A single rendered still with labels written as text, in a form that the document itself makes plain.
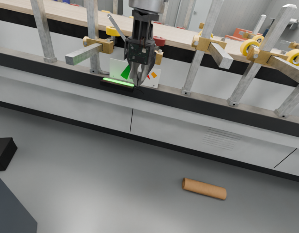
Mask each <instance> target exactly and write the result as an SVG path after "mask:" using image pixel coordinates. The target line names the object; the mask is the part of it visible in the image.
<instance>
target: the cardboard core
mask: <svg viewBox="0 0 299 233"><path fill-rule="evenodd" d="M182 189H184V190H189V191H192V192H196V193H200V194H204V195H207V196H212V197H215V198H219V199H222V200H225V198H226V189H225V188H222V187H219V186H215V185H211V184H207V183H203V182H199V181H196V180H192V179H188V178H183V182H182Z"/></svg>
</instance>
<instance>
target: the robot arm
mask: <svg viewBox="0 0 299 233"><path fill-rule="evenodd" d="M168 1H169V0H129V1H128V6H129V7H131V8H133V10H132V16H133V17H134V19H133V29H132V36H130V37H128V38H126V39H125V46H124V60H125V59H127V61H128V64H129V66H130V73H129V78H130V79H132V80H133V82H134V84H135V86H140V85H141V84H142V83H143V82H144V80H145V79H146V77H147V76H148V74H149V73H150V71H151V70H152V68H153V66H154V64H155V62H156V53H157V52H155V46H156V44H155V41H154V39H153V24H151V21H159V15H158V13H160V14H163V13H164V9H165V2H168ZM126 47H127V50H126ZM140 64H141V74H140V79H138V73H139V72H138V67H139V65H140Z"/></svg>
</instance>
